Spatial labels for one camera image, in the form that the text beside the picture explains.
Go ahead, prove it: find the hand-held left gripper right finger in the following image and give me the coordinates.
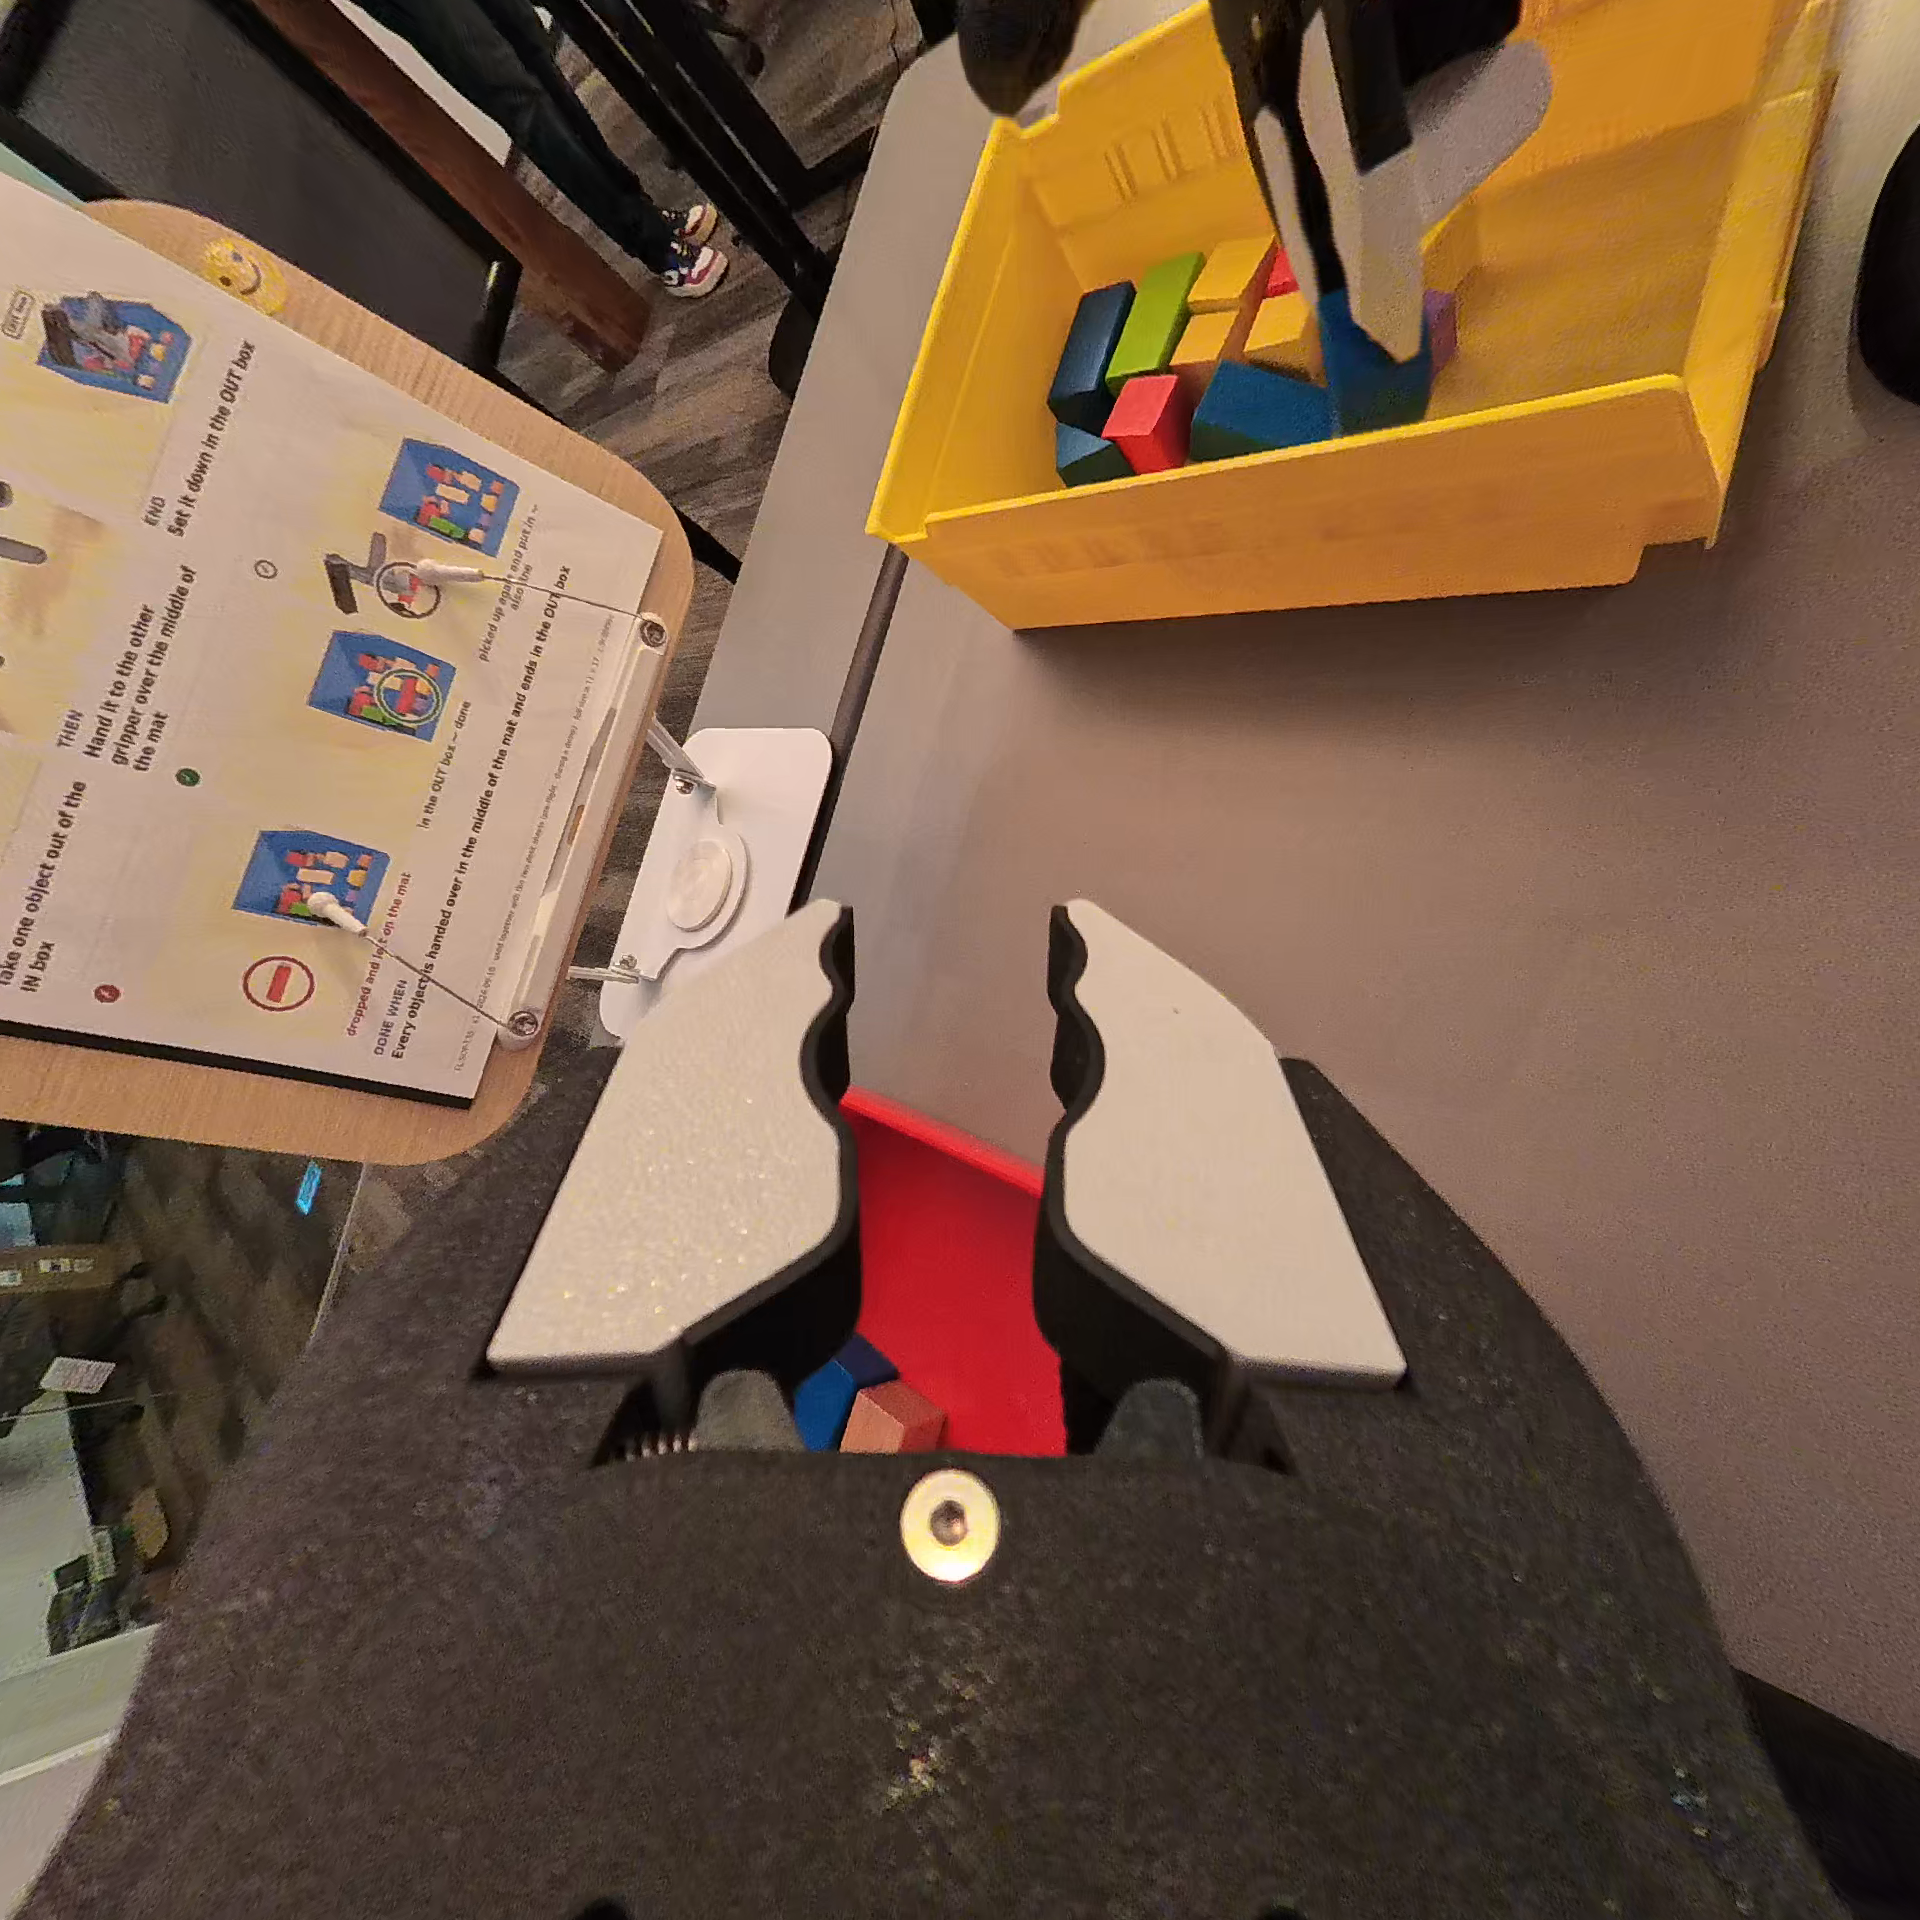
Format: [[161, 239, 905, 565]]
[[1036, 901, 1414, 1390]]

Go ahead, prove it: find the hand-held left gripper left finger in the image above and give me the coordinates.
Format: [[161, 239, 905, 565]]
[[483, 901, 860, 1384]]

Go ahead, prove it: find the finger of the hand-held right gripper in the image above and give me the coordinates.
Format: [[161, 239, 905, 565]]
[[1252, 113, 1337, 310], [1296, 16, 1432, 367]]

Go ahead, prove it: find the blue wooden cylinder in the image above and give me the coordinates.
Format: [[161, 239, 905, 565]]
[[1318, 287, 1438, 442]]

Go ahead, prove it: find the red wooden cube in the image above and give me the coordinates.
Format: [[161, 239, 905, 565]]
[[1102, 375, 1198, 475]]

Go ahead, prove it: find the red plastic bin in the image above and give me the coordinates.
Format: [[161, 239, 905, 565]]
[[833, 1089, 1070, 1456]]

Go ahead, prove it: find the yellow plastic bin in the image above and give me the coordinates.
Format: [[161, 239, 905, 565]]
[[866, 0, 1841, 634]]

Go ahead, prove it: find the long green wooden block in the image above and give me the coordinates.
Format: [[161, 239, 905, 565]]
[[1106, 249, 1209, 397]]

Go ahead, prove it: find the long dark blue wooden block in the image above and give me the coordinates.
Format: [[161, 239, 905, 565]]
[[1048, 282, 1139, 431]]

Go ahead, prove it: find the small blue wooden block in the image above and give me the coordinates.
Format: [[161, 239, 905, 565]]
[[791, 1334, 903, 1455]]

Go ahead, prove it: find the white board stand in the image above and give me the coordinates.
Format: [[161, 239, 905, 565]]
[[496, 608, 835, 1046]]

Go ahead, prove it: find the printed instruction sheet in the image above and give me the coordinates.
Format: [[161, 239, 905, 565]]
[[0, 177, 666, 1114]]

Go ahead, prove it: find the white box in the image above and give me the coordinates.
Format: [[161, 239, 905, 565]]
[[0, 1627, 161, 1824]]

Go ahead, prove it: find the person's dark navy shirt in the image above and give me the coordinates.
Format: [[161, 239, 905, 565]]
[[1726, 1664, 1920, 1920]]

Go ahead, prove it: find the dark grey panel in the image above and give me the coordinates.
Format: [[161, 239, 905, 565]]
[[0, 0, 529, 377]]

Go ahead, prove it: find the black desk frame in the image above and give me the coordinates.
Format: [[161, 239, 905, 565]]
[[540, 0, 903, 303]]

